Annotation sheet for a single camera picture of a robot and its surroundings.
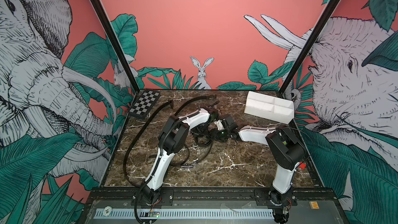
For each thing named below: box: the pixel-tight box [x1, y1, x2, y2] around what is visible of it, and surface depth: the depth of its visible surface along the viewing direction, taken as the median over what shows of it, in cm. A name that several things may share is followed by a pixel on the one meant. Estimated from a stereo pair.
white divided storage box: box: [244, 90, 295, 125], surface depth 109 cm
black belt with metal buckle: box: [181, 129, 217, 170], surface depth 87 cm
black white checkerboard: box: [128, 89, 161, 120], surface depth 109 cm
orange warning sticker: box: [309, 201, 320, 209], surface depth 73 cm
